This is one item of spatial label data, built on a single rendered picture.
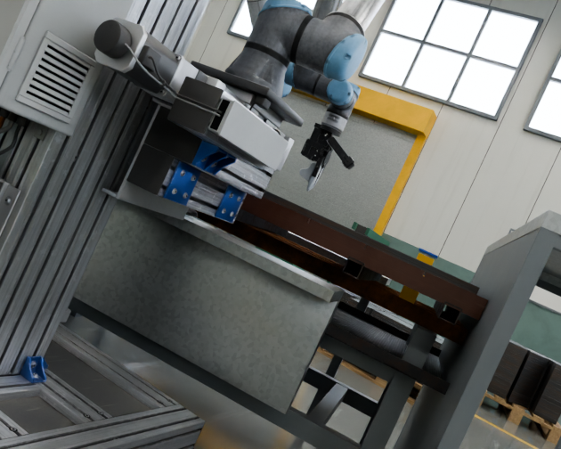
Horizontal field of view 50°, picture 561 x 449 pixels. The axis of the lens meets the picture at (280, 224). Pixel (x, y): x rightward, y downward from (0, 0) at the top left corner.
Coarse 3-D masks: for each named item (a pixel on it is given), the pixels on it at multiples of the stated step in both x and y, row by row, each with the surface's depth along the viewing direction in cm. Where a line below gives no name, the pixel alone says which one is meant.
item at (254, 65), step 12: (252, 48) 140; (264, 48) 140; (240, 60) 140; (252, 60) 139; (264, 60) 139; (276, 60) 140; (228, 72) 141; (240, 72) 138; (252, 72) 138; (264, 72) 140; (276, 72) 141; (264, 84) 139; (276, 84) 141
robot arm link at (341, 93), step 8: (320, 80) 180; (328, 80) 180; (336, 80) 177; (320, 88) 180; (328, 88) 178; (336, 88) 177; (344, 88) 177; (352, 88) 180; (320, 96) 182; (328, 96) 180; (336, 96) 177; (344, 96) 177; (352, 96) 181; (336, 104) 181; (344, 104) 181
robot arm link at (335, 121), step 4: (328, 112) 191; (324, 116) 192; (328, 116) 190; (332, 116) 190; (336, 116) 189; (324, 120) 191; (328, 120) 190; (332, 120) 190; (336, 120) 189; (340, 120) 190; (344, 120) 190; (324, 124) 191; (328, 124) 190; (332, 124) 189; (336, 124) 189; (340, 124) 190; (344, 124) 191; (336, 128) 190; (340, 128) 191
